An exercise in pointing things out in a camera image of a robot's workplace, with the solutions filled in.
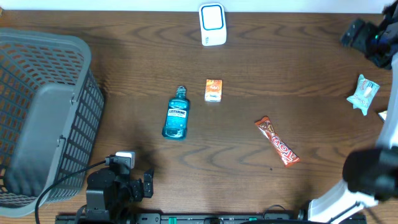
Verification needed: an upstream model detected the large white wet wipes pack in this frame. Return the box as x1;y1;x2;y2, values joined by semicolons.
378;110;387;122

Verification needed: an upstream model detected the grey plastic shopping basket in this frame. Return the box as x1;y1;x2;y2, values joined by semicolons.
1;28;104;218

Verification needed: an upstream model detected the small teal wipes pack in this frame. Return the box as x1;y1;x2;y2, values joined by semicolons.
346;74;380;116

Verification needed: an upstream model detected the small orange box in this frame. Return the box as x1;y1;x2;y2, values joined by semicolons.
204;79;223;102

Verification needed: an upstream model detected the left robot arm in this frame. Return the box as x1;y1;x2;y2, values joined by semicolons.
74;152;154;223

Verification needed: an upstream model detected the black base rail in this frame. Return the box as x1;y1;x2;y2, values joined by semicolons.
55;211;368;224

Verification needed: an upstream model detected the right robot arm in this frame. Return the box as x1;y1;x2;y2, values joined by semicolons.
298;2;397;223

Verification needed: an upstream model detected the red Top chocolate bar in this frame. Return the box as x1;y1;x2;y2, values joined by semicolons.
255;116;300;167

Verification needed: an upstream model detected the white barcode scanner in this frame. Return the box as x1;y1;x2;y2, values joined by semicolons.
198;3;227;47

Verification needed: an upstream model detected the teal Listerine mouthwash bottle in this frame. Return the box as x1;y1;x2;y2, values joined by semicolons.
162;85;190;140

